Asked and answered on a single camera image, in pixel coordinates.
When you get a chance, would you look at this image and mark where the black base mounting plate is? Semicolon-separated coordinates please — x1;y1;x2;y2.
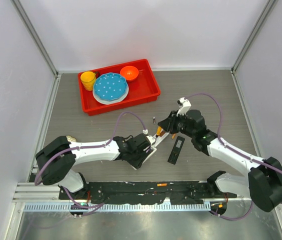
70;181;237;205

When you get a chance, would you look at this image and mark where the white slotted cable duct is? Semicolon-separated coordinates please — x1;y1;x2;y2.
23;201;211;213

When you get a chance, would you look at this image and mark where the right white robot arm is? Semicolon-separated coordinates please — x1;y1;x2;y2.
158;110;282;213

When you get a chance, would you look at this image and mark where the white slim remote control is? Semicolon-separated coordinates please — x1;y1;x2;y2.
132;147;157;170

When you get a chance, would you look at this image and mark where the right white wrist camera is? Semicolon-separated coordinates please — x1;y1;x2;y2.
176;97;192;116

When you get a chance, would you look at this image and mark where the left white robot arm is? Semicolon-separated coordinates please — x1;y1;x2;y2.
34;133;157;200

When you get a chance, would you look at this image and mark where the orange bowl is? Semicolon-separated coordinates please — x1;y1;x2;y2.
119;65;139;82

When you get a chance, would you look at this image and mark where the red plastic tray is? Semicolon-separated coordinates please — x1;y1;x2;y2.
77;59;161;116

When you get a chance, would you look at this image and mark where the yellow mug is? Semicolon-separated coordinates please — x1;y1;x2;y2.
80;71;100;91

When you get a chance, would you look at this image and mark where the blue dotted plate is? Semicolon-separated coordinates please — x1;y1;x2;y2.
93;72;129;101

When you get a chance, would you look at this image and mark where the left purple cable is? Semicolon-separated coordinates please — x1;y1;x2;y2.
34;111;149;217

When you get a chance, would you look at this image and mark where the orange handled screwdriver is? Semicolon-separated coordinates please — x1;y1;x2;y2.
156;126;162;137

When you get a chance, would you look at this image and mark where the purple cable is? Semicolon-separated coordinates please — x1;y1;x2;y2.
34;111;149;217
185;92;282;221

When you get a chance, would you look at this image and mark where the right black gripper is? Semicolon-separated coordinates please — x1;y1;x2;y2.
158;110;195;139

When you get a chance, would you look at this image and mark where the black remote control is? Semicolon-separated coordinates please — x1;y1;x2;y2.
167;136;185;165

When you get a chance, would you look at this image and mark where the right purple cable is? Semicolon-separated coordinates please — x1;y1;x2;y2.
185;92;282;221

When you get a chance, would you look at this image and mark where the white plate under blue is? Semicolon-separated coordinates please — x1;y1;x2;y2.
92;86;129;105

